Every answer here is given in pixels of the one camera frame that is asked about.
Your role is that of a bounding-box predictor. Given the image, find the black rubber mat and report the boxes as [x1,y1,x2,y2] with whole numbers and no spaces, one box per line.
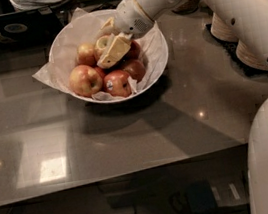
[205,23,267,78]

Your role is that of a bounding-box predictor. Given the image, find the small hidden middle apple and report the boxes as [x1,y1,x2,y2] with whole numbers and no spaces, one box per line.
[94,66,107,80]

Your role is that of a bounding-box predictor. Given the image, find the front stack paper plates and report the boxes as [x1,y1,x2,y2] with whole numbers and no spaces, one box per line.
[226,0,268,75]

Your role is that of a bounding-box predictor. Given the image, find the power brick under table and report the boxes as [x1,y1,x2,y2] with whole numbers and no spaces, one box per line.
[185,175,249,214]

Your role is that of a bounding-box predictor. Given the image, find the white tissue paper liner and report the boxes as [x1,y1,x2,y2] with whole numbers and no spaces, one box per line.
[22,0,173,113]

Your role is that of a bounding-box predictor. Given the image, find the front apple with sticker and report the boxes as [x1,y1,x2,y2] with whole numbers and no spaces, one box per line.
[103,70,132,98]

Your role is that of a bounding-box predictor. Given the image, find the rear stack paper plates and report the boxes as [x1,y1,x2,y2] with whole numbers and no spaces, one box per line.
[210,14,239,43]

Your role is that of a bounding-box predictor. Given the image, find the right dark red apple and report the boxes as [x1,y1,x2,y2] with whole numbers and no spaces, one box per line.
[120,58,146,82]

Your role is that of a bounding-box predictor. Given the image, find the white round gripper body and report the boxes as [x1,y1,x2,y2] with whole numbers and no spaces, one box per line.
[114,0,154,38]

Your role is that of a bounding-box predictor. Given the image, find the black laptop with stickers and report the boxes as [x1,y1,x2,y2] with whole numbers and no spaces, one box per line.
[0,6,64,47]

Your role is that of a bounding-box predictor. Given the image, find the stack paper plates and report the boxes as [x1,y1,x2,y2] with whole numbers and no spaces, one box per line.
[226,0,268,75]
[210,14,239,43]

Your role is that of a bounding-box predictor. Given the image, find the front left yellow-red apple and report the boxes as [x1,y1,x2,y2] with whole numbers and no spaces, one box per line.
[69,65,103,98]

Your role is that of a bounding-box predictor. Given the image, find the white bowl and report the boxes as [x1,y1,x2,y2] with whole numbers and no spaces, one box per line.
[42,1,176,113]

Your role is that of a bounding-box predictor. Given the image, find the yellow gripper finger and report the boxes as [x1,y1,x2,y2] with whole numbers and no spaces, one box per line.
[97,33,132,69]
[96,17,119,39]

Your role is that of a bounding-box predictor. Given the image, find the back left yellow apple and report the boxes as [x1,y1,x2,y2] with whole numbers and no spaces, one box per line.
[76,42,97,66]

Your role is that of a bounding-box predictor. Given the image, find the glass jar with nuts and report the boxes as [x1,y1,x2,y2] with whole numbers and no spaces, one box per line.
[173,0,200,15]

